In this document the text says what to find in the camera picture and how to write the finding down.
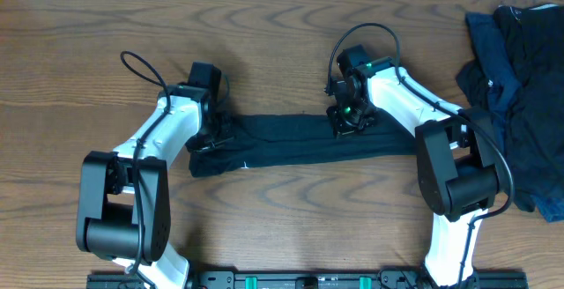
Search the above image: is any black garment pile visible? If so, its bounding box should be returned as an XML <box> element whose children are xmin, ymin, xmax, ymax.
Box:
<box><xmin>456</xmin><ymin>3</ymin><xmax>564</xmax><ymax>224</ymax></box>

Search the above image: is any navy blue garment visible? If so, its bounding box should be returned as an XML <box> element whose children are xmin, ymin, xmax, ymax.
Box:
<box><xmin>456</xmin><ymin>12</ymin><xmax>521</xmax><ymax>143</ymax></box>

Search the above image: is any black nike t-shirt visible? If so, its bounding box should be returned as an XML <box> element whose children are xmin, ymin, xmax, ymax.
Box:
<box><xmin>189</xmin><ymin>112</ymin><xmax>416</xmax><ymax>177</ymax></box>

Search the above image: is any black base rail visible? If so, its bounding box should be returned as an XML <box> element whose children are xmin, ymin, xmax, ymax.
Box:
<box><xmin>86</xmin><ymin>270</ymin><xmax>529</xmax><ymax>289</ymax></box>

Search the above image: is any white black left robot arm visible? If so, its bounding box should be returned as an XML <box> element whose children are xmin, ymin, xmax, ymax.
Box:
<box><xmin>76</xmin><ymin>84</ymin><xmax>219</xmax><ymax>288</ymax></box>

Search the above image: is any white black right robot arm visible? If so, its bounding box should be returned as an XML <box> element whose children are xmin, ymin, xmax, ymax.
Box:
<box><xmin>326</xmin><ymin>53</ymin><xmax>515</xmax><ymax>288</ymax></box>

